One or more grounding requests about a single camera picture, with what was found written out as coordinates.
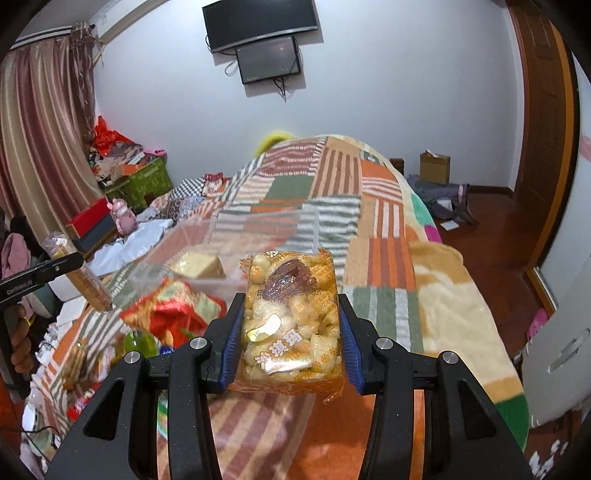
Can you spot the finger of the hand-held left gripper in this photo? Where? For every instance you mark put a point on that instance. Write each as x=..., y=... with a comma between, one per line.
x=60, y=265

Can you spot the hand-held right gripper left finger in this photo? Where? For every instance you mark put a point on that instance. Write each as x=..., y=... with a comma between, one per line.
x=233, y=344

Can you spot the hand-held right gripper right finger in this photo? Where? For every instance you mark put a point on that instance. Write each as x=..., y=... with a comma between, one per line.
x=351, y=353

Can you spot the round biscuit tube packet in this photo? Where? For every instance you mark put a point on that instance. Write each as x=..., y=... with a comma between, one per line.
x=83, y=281

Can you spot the clear puffed rice cake packet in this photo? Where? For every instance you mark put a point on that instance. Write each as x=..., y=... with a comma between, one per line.
x=286, y=323

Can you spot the red gold snack packet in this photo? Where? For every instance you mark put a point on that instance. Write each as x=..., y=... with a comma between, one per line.
x=171, y=314

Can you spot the clear plastic box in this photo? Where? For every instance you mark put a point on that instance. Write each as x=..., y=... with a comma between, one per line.
x=277, y=230

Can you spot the person's left hand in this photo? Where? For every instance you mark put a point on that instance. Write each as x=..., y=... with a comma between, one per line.
x=21, y=339

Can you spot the dark grey box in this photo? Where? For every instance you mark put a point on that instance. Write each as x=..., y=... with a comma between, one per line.
x=94, y=237

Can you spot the red flat box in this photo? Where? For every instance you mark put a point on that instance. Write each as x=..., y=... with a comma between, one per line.
x=87, y=217

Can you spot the white cloth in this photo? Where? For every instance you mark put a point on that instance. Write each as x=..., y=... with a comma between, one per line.
x=134, y=244

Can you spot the pink toy figure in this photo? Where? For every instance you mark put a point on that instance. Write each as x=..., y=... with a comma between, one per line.
x=122, y=217

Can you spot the yellow cake packet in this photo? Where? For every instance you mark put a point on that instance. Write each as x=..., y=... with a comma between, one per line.
x=198, y=265

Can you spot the brown biscuit packet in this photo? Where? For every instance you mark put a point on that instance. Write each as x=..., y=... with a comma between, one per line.
x=76, y=364

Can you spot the green storage box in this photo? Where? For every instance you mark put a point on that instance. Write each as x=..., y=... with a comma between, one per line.
x=145, y=180

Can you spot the striped brown curtain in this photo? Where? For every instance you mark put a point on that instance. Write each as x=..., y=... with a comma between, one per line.
x=41, y=138

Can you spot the red plastic bag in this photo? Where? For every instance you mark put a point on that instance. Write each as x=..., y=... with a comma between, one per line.
x=108, y=134

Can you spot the checkered patterned cloth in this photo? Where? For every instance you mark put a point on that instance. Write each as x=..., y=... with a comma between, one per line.
x=189, y=194

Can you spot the patchwork striped blanket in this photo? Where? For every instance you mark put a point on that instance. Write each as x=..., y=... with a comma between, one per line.
x=332, y=184

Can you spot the grey purple clothes pile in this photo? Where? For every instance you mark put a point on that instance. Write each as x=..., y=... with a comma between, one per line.
x=438, y=198

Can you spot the pink slipper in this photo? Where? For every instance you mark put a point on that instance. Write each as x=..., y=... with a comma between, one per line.
x=539, y=322

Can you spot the cardboard box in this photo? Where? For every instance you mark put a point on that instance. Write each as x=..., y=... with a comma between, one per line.
x=435, y=167

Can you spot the white panel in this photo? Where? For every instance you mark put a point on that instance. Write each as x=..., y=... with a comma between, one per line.
x=558, y=369

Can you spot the yellow green plush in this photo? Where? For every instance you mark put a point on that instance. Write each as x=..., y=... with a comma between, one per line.
x=272, y=138

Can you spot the small black monitor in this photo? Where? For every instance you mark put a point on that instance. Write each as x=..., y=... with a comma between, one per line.
x=268, y=57

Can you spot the black wall television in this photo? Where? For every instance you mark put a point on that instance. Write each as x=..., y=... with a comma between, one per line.
x=261, y=21

